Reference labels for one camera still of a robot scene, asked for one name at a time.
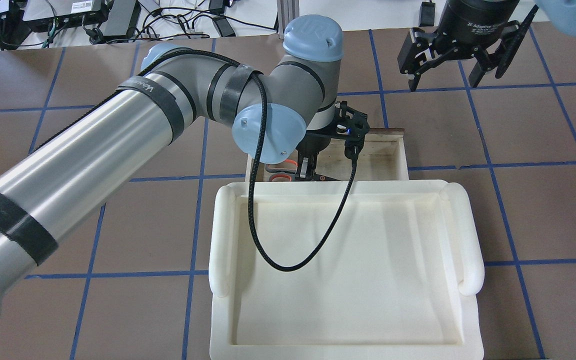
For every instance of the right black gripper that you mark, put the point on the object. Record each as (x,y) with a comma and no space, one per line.
(473,22)

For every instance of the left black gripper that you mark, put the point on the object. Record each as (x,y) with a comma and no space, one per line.
(316,145)

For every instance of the orange grey scissors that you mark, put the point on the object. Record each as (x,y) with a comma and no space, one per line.
(284,171)

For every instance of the brown wooden drawer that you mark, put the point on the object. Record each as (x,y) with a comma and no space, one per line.
(383,158)

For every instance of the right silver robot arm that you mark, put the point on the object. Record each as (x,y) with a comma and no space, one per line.
(562,13)

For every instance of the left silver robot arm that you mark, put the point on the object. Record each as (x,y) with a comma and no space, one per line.
(50,192)

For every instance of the white plastic tray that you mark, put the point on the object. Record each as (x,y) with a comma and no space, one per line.
(396,280)

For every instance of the black power adapter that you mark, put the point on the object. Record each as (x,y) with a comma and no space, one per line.
(223,27)

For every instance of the black electronics box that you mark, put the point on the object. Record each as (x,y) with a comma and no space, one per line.
(102,20)

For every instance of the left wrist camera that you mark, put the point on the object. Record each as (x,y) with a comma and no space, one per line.
(350,126)

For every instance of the aluminium frame post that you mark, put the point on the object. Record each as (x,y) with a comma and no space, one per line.
(287,10)

